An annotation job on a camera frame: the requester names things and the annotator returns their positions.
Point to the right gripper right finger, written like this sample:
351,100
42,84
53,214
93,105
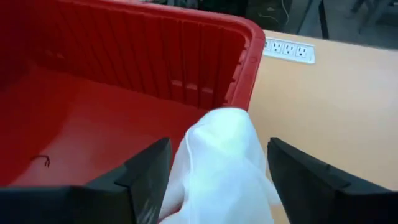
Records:
317,199

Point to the white power strip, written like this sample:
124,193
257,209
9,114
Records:
289,49

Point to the tan wooden desk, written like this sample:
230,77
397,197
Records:
326,109

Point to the small white cloth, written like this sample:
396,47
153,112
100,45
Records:
224,168

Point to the red plastic laundry bin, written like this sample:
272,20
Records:
109,77

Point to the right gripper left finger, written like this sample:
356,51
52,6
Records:
109,202

